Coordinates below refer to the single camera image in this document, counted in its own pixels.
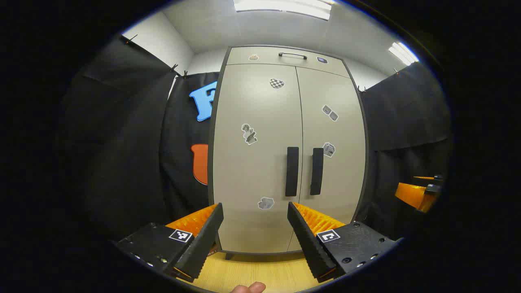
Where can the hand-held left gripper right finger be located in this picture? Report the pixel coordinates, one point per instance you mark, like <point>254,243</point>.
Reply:
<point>307,244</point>

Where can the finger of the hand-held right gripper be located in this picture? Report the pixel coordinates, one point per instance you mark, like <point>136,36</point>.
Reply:
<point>431,178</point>
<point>415,195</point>

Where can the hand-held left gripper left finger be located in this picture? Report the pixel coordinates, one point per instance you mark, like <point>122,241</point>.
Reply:
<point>203,244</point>

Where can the beige cabinet door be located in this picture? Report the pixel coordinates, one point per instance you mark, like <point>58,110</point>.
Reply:
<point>252,179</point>
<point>342,183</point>

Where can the beige double-door shoe cabinet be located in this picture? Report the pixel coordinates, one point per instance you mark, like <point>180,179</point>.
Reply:
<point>264,55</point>

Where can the small ceiling light panel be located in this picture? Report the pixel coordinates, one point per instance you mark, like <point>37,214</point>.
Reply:
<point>403,53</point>

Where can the black backdrop cloth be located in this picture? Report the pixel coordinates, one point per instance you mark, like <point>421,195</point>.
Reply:
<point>122,142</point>

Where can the large ceiling light panel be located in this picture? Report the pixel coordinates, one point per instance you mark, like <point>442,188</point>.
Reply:
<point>285,7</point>

